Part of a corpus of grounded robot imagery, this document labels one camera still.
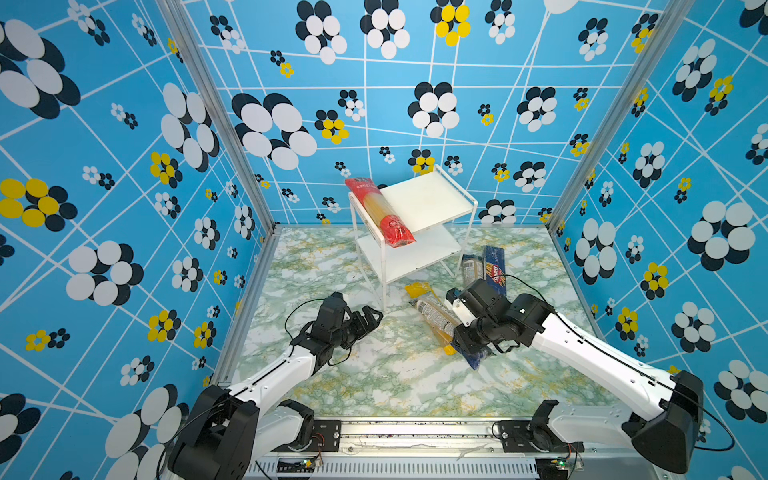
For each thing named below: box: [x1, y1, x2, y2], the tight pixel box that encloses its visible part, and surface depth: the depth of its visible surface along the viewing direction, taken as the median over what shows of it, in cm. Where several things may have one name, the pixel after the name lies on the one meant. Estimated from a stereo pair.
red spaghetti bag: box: [345, 177, 416, 248], surface depth 75 cm
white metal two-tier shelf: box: [349, 165, 479, 312], surface depth 86 cm
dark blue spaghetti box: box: [485, 245, 507, 295], surface depth 104 cm
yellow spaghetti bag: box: [404, 282, 461, 356], surface depth 82 cm
